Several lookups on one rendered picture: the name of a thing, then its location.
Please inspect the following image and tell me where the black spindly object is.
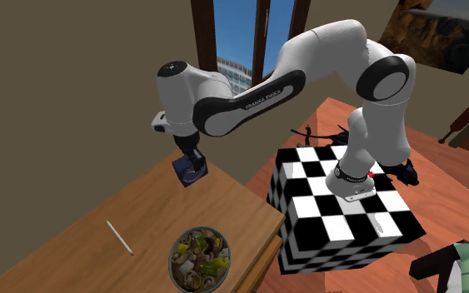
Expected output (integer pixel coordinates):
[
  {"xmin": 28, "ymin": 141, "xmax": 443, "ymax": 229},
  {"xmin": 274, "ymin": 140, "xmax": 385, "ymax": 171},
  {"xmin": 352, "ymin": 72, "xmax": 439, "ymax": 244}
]
[{"xmin": 290, "ymin": 123, "xmax": 352, "ymax": 148}]

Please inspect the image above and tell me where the window with brown wooden frame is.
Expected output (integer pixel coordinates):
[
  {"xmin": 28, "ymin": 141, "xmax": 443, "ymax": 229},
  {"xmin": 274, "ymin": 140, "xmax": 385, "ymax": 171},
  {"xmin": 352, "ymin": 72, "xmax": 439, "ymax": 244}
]
[{"xmin": 190, "ymin": 0, "xmax": 312, "ymax": 97}]

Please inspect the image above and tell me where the grey bowl of mixed food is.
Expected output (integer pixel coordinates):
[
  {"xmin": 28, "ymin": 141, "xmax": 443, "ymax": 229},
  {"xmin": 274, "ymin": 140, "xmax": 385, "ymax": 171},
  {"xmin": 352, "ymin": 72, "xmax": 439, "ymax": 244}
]
[{"xmin": 167, "ymin": 226, "xmax": 232, "ymax": 293}]

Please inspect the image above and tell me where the dark blue lumpy object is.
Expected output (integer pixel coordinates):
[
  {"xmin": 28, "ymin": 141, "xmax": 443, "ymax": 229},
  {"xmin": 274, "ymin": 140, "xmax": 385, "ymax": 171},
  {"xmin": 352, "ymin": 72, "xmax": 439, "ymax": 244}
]
[{"xmin": 379, "ymin": 157, "xmax": 420, "ymax": 187}]

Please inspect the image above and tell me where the brown wooden paddle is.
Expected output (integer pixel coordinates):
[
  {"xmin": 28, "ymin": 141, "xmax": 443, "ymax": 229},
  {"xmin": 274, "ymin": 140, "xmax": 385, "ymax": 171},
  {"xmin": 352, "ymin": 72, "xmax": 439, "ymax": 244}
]
[{"xmin": 437, "ymin": 106, "xmax": 469, "ymax": 145}]

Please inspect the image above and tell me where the white pencil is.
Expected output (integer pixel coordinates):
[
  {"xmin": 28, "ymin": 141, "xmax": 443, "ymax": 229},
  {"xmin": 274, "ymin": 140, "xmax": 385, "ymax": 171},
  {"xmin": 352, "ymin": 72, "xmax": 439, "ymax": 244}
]
[{"xmin": 105, "ymin": 219, "xmax": 135, "ymax": 257}]

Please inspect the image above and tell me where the landscape wall picture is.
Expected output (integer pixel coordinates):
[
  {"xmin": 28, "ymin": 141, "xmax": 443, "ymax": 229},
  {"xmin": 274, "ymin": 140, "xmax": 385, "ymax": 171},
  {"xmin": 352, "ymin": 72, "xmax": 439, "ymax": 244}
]
[{"xmin": 377, "ymin": 0, "xmax": 469, "ymax": 76}]

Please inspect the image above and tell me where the black and white checkered robot stand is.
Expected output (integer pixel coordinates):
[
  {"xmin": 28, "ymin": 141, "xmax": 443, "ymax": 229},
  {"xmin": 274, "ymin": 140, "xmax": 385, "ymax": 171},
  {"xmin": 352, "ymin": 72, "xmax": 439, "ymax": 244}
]
[{"xmin": 266, "ymin": 144, "xmax": 427, "ymax": 276}]

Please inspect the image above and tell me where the wooden table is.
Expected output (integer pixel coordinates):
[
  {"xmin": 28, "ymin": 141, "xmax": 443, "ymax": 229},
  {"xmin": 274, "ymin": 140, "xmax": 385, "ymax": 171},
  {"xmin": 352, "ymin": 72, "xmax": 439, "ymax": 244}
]
[{"xmin": 0, "ymin": 147, "xmax": 287, "ymax": 293}]

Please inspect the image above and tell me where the dark blue box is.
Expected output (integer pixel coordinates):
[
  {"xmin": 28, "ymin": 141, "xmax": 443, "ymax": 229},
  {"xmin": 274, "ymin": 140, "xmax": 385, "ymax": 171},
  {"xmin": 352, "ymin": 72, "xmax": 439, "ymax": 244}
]
[{"xmin": 171, "ymin": 152, "xmax": 209, "ymax": 189}]

